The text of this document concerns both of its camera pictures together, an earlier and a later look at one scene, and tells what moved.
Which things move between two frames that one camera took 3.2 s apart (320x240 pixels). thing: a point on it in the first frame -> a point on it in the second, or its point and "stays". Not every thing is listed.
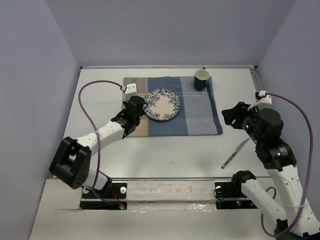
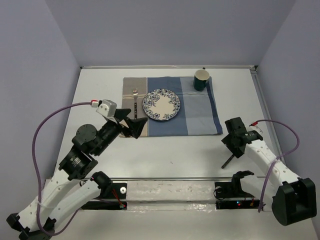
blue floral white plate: [162, 104] stays
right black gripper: [237, 112] -> [227, 139]
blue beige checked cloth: [198, 113] stays
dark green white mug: [201, 77] stays
